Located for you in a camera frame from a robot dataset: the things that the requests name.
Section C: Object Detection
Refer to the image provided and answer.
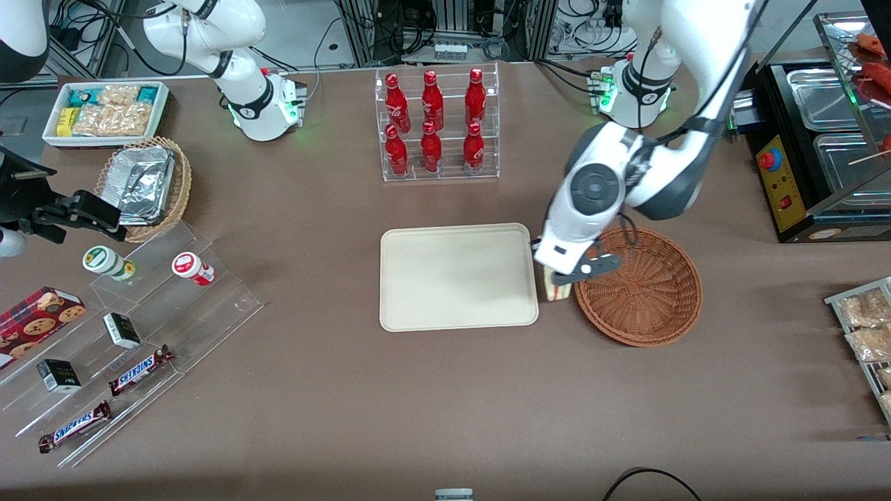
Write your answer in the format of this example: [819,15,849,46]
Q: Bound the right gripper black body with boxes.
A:
[0,145,58,226]

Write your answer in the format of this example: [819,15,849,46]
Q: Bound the triangular layered sandwich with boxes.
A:
[544,268,574,304]

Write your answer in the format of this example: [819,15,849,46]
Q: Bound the brown round wicker basket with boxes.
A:
[574,226,703,347]

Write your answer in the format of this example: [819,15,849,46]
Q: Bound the light wicker basket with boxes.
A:
[94,136,193,244]

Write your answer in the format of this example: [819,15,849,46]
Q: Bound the cream plastic tray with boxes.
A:
[379,223,539,333]

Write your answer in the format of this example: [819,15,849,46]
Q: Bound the snack packets tray right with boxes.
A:
[825,277,891,425]

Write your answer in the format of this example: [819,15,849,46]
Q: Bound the green lidded sunflower jar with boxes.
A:
[82,245,136,283]

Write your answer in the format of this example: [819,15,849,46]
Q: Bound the clear bag of crackers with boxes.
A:
[73,103,152,137]
[97,85,140,106]

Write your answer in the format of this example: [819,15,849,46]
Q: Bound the red lidded jar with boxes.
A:
[172,252,215,287]

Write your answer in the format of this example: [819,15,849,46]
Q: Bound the clear acrylic bottle rack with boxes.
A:
[374,63,500,183]

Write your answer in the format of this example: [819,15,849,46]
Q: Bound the white rectangular snack bin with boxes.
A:
[42,81,170,149]

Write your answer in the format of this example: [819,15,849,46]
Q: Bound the small black carton box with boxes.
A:
[36,359,82,394]
[103,312,142,349]

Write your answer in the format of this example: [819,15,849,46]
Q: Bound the red cola bottle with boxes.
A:
[385,124,410,177]
[463,122,485,175]
[420,120,443,173]
[385,73,411,133]
[465,67,487,129]
[422,70,445,132]

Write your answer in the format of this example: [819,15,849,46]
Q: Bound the red plaid cookie box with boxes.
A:
[0,287,86,369]

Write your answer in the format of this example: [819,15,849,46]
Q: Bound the clear acrylic tiered stand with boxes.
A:
[0,219,264,468]

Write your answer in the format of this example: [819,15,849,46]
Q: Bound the snickers chocolate bar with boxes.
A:
[38,401,112,454]
[108,344,174,397]

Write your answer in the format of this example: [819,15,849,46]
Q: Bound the black food warmer appliance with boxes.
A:
[743,10,891,244]

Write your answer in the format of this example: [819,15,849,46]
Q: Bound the stainless steel pan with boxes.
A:
[813,132,891,209]
[787,68,861,133]

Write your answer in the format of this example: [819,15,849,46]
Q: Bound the black cable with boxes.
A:
[602,468,704,501]

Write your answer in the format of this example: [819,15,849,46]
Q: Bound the aluminium frame post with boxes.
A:
[519,0,558,63]
[340,0,378,67]

